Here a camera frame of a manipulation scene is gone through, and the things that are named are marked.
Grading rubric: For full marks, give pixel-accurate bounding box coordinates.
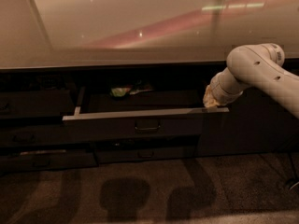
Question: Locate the glossy counter top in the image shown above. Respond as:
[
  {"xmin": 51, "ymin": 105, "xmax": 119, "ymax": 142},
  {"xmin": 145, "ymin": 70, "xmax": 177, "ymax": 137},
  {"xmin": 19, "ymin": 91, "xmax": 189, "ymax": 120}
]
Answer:
[{"xmin": 0, "ymin": 0, "xmax": 299, "ymax": 70}]

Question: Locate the dark drawer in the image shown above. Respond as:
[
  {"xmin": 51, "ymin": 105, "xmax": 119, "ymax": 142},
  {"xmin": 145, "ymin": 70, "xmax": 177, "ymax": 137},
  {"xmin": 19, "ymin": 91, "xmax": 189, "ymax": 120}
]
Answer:
[
  {"xmin": 0, "ymin": 149, "xmax": 97, "ymax": 173},
  {"xmin": 63, "ymin": 88, "xmax": 229, "ymax": 142},
  {"xmin": 95, "ymin": 142, "xmax": 196, "ymax": 163},
  {"xmin": 0, "ymin": 125, "xmax": 83, "ymax": 147},
  {"xmin": 0, "ymin": 90, "xmax": 75, "ymax": 119}
]

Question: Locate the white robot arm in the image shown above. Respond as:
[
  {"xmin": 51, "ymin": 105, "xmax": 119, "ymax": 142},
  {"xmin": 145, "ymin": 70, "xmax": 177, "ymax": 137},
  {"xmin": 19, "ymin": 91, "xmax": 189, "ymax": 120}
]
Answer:
[{"xmin": 203, "ymin": 43, "xmax": 299, "ymax": 119}]

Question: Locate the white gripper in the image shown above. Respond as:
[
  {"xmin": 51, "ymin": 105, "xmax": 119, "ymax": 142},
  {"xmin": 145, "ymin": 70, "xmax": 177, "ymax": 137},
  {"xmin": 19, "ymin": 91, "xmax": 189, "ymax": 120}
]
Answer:
[{"xmin": 203, "ymin": 71, "xmax": 249, "ymax": 108}]

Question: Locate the dark cabinet door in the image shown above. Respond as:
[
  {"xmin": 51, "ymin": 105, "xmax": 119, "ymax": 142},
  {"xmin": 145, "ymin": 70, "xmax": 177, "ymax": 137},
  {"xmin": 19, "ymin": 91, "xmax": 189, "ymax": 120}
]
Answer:
[{"xmin": 193, "ymin": 63, "xmax": 299, "ymax": 158}]

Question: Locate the green packet in drawer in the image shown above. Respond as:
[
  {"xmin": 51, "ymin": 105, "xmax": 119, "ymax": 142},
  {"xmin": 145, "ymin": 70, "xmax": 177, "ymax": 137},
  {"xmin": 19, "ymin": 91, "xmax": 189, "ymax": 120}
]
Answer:
[{"xmin": 110, "ymin": 86, "xmax": 153, "ymax": 98}]

